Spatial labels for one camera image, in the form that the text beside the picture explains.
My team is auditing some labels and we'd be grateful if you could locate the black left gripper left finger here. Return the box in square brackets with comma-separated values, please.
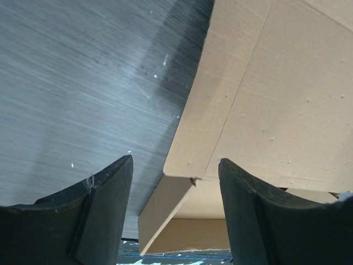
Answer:
[1, 155, 133, 264]

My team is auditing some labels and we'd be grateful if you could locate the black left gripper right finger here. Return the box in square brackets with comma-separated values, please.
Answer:
[218, 158, 352, 264]

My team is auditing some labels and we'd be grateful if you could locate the brown cardboard box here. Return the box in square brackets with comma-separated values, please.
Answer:
[138, 1, 352, 255]

